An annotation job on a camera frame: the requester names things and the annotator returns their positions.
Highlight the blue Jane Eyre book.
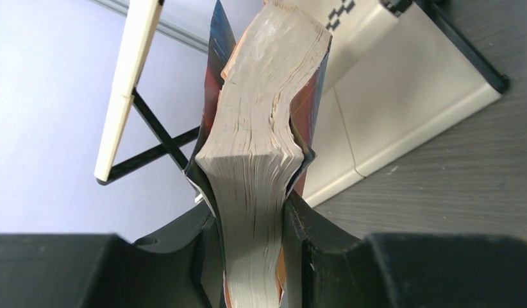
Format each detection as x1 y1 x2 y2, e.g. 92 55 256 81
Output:
185 1 332 307

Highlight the cream three-tier shelf rack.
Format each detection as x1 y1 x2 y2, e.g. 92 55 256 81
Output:
94 1 509 207

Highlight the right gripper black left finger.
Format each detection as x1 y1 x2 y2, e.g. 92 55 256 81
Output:
82 202 225 307

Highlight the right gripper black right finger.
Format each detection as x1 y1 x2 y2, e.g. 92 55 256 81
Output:
282 192 391 307

